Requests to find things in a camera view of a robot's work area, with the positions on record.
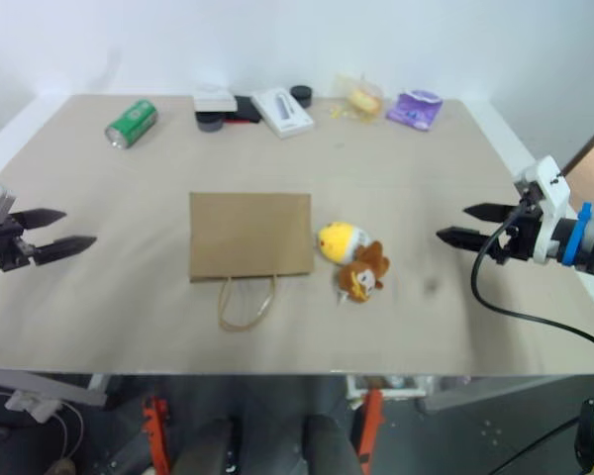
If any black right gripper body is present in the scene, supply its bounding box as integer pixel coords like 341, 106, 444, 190
491, 197, 545, 266

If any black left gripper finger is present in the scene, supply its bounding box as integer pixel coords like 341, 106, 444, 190
10, 208, 68, 231
31, 236, 98, 266

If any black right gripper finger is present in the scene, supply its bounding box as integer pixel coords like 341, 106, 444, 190
436, 226, 495, 254
462, 202, 519, 224

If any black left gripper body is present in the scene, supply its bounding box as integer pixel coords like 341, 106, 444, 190
0, 213, 37, 274

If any clear bag with bread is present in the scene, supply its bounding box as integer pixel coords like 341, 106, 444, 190
330, 72, 384, 121

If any brown paper bag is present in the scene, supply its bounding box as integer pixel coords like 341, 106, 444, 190
188, 192, 314, 333

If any brown plush toy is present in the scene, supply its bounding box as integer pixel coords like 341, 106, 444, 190
334, 239, 392, 305

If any purple snack packet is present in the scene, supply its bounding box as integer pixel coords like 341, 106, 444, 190
385, 89, 445, 133

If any yellow plush toy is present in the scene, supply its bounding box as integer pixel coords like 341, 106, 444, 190
317, 222, 370, 263

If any green drink can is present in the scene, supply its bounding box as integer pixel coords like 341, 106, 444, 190
104, 98, 159, 150

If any white power strip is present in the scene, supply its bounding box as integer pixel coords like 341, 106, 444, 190
4, 388, 63, 425

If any grey round tape roll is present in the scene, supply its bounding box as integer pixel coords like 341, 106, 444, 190
195, 112, 226, 134

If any orange table clamp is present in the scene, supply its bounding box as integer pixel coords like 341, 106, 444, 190
142, 394, 172, 475
357, 389, 385, 475

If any white thick book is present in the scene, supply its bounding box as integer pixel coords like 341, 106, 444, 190
193, 85, 239, 115

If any black round cylinder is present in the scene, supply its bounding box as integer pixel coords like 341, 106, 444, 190
289, 84, 314, 108

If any white flat product box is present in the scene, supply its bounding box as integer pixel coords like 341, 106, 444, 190
249, 86, 315, 141

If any black flat case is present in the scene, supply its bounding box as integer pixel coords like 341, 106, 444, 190
224, 94, 263, 125

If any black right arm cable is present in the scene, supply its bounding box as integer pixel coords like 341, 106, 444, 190
470, 216, 594, 348

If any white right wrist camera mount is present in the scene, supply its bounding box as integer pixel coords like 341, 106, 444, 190
513, 154, 572, 266

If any blue cable clip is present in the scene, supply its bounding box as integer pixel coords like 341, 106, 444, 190
562, 201, 594, 267

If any grey table frame beam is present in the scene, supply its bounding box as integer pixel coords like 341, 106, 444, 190
417, 374, 594, 415
0, 368, 106, 408

